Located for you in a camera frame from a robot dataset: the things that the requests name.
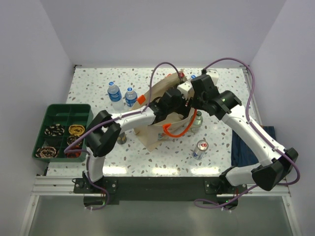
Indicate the blue label water bottle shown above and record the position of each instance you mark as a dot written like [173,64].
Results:
[115,96]
[130,97]

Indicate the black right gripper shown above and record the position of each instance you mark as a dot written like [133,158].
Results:
[194,103]

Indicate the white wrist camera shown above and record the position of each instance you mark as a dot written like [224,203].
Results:
[185,88]
[211,75]

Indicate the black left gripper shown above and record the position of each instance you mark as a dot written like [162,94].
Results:
[184,109]

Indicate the silver blue energy can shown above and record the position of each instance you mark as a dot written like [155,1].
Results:
[200,149]

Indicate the clear green-cap glass bottle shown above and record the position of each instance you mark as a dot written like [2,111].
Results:
[197,123]

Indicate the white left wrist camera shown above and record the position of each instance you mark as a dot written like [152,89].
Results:
[185,88]

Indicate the green compartment tray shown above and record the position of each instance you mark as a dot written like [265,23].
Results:
[62,125]

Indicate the dark cola glass bottle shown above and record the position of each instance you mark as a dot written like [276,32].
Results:
[181,76]

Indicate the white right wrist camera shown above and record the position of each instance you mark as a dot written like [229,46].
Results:
[211,75]

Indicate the black gold drink can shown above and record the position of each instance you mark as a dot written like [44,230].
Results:
[122,138]

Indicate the dark blue denim cloth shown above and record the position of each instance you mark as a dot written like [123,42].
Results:
[241,154]

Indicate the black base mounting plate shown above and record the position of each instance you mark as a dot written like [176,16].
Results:
[113,190]

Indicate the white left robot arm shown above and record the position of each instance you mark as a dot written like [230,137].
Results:
[105,128]

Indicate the blue label water bottle middle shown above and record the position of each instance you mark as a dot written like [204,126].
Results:
[130,97]

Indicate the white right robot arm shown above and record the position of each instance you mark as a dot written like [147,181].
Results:
[274,160]

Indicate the beige canvas bag orange handles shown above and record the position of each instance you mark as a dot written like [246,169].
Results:
[164,126]

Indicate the blue label water bottle left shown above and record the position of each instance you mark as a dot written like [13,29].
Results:
[115,96]

